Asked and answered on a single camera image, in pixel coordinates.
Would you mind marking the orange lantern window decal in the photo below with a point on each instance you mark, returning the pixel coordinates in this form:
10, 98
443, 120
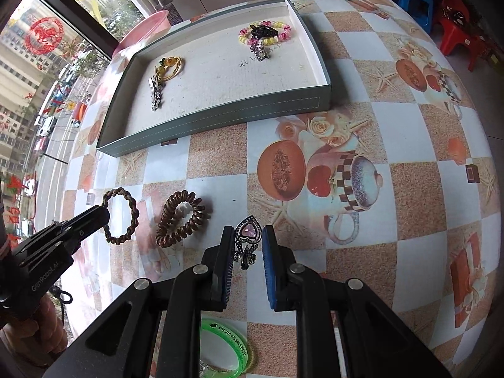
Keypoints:
80, 111

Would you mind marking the person's left hand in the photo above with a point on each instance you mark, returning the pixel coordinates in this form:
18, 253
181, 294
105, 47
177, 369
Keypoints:
39, 327

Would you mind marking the checked printed tablecloth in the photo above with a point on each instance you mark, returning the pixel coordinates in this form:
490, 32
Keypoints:
393, 126

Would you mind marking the black claw hair clip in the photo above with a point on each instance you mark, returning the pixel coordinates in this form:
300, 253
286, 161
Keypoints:
264, 31

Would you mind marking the red horse window decal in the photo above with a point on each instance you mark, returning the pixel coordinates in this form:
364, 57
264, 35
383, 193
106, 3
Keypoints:
43, 33

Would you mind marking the pink plastic basin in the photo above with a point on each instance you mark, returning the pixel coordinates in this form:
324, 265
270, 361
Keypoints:
143, 31

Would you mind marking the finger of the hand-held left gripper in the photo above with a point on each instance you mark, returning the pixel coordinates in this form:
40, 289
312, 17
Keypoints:
90, 217

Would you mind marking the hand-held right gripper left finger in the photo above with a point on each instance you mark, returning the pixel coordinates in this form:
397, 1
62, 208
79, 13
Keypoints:
225, 271

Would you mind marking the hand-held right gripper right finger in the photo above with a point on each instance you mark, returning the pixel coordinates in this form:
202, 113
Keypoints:
270, 271

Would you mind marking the grey cardboard tray box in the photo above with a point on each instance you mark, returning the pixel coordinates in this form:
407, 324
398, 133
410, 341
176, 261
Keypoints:
220, 78

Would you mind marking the silver metal hair clip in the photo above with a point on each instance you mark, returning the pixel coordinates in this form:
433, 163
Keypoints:
156, 94

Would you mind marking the blue plastic stool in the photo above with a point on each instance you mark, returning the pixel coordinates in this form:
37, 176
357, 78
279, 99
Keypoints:
417, 4

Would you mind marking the silver heart brooch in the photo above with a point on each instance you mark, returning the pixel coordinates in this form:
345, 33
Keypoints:
246, 240

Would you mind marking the red plastic stool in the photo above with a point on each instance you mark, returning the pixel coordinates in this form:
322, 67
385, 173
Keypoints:
460, 33

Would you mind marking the green plastic bangle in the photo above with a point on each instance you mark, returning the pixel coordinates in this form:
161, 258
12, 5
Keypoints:
232, 348

